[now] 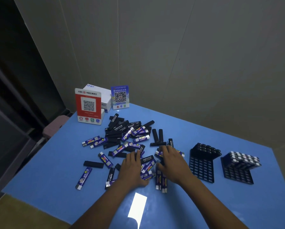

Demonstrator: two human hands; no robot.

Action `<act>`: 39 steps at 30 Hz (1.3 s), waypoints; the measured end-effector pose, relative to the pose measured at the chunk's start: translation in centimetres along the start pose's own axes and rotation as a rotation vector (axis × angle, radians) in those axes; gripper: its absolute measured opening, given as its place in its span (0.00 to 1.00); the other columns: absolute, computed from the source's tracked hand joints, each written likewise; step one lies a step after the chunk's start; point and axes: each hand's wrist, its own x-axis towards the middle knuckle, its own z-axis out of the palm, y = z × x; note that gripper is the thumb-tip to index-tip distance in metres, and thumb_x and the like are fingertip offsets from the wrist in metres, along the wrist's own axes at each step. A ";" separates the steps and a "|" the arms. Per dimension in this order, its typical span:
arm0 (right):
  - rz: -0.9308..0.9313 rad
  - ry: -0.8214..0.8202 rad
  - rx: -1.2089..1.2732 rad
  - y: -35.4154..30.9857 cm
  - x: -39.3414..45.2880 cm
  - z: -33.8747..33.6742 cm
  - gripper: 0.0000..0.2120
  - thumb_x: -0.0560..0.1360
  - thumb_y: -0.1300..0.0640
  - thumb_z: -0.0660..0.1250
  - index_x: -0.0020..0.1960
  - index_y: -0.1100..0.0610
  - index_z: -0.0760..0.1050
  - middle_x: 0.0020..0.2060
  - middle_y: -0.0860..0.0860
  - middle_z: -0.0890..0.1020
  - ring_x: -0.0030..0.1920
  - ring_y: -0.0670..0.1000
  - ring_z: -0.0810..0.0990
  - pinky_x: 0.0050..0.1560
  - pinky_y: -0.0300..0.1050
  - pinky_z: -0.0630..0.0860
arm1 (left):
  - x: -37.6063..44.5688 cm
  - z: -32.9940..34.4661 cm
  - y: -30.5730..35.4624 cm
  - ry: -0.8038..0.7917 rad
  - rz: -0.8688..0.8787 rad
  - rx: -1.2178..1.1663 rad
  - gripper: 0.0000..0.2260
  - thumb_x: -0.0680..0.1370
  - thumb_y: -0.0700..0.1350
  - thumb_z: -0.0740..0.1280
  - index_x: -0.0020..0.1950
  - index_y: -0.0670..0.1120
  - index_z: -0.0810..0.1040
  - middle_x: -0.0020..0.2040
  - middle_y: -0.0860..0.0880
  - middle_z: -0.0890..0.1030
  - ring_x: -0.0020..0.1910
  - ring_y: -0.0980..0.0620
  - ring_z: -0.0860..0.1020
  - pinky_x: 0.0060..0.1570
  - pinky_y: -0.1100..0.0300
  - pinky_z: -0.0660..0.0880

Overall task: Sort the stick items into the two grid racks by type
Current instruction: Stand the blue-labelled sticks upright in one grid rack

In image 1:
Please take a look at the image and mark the blue code sign stand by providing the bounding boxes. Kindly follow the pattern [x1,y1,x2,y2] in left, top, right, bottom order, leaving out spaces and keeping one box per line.
[111,85,130,110]

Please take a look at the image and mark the white cardboard box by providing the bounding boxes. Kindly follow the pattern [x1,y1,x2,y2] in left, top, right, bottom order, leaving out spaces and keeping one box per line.
[83,84,112,113]

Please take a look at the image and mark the pile of mixed lighters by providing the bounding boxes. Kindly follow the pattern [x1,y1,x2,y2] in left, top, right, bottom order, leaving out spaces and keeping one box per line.
[75,114,185,194]

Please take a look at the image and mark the person's left forearm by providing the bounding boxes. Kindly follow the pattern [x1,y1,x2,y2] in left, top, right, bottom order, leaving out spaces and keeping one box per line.
[70,181,136,229]

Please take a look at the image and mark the black grid tray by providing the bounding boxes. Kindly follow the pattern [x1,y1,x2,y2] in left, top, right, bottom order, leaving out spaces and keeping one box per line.
[189,142,222,184]
[220,151,262,185]

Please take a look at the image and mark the red code sign stand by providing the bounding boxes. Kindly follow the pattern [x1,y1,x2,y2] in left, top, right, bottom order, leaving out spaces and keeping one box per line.
[74,88,105,126]

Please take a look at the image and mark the person's left hand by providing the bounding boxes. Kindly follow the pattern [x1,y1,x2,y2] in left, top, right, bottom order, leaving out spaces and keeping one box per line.
[115,150,149,189]

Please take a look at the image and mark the row of blue lighters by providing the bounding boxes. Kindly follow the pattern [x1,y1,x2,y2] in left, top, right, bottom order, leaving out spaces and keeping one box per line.
[222,151,262,170]

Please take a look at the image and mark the person's right hand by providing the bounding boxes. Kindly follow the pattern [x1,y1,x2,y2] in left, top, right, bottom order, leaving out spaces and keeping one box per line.
[157,145,193,187]

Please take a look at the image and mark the person's right forearm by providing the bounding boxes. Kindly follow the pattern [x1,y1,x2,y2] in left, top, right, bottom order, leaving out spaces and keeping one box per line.
[180,174,249,229]

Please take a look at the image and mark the row of black lighters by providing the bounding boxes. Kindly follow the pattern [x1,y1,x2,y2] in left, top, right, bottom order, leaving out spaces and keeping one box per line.
[192,142,222,161]

